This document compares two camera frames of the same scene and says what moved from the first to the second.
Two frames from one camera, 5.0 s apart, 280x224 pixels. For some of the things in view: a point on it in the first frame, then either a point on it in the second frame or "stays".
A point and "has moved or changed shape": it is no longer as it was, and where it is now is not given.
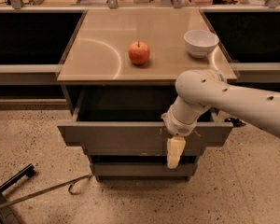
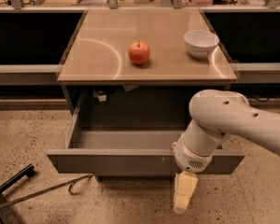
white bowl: [200, 43] stays
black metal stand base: [6, 215] stays
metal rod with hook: [71, 182] stays
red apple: [139, 52] stays
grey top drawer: [130, 119] has moved or changed shape
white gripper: [178, 127] to [189, 158]
